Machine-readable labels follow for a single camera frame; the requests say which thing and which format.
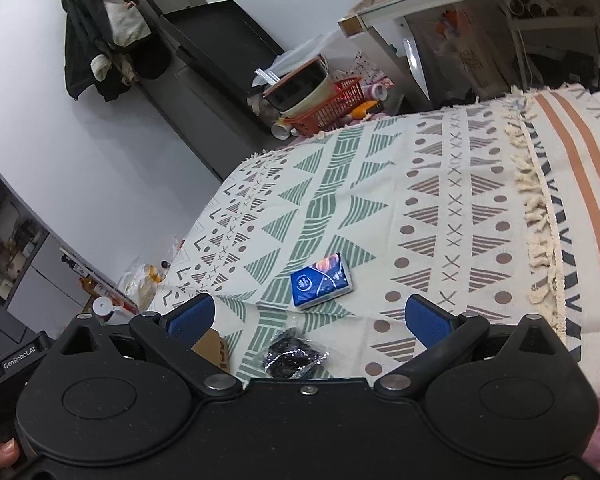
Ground white desk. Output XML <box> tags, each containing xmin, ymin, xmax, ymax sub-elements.
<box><xmin>337</xmin><ymin>0</ymin><xmax>600</xmax><ymax>106</ymax></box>

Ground black item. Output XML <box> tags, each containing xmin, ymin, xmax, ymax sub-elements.
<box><xmin>262</xmin><ymin>327</ymin><xmax>329</xmax><ymax>380</ymax></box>

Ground white bowl-shaped appliance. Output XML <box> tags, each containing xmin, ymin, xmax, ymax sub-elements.
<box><xmin>262</xmin><ymin>56</ymin><xmax>335</xmax><ymax>116</ymax></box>

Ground patterned tasselled blanket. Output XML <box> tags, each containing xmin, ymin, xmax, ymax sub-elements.
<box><xmin>151</xmin><ymin>94</ymin><xmax>547</xmax><ymax>380</ymax></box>

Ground white round bottle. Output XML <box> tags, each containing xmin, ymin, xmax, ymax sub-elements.
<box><xmin>92</xmin><ymin>296</ymin><xmax>114</xmax><ymax>318</ymax></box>

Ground hanging dark clothes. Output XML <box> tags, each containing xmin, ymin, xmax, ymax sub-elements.
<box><xmin>61</xmin><ymin>0</ymin><xmax>171</xmax><ymax>102</ymax></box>

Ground red plastic basket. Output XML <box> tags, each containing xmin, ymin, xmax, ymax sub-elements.
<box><xmin>284</xmin><ymin>76</ymin><xmax>365</xmax><ymax>136</ymax></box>

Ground cardboard box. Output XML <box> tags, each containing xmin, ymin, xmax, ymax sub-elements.
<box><xmin>192</xmin><ymin>328</ymin><xmax>230</xmax><ymax>373</ymax></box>

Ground blue tissue pack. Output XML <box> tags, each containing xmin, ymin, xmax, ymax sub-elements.
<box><xmin>289</xmin><ymin>252</ymin><xmax>353</xmax><ymax>310</ymax></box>

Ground dark cabinet shelf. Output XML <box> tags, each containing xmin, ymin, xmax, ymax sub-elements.
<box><xmin>0</xmin><ymin>180</ymin><xmax>48</xmax><ymax>307</ymax></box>

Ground striped orange blanket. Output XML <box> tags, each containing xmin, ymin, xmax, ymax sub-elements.
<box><xmin>517</xmin><ymin>86</ymin><xmax>600</xmax><ymax>393</ymax></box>

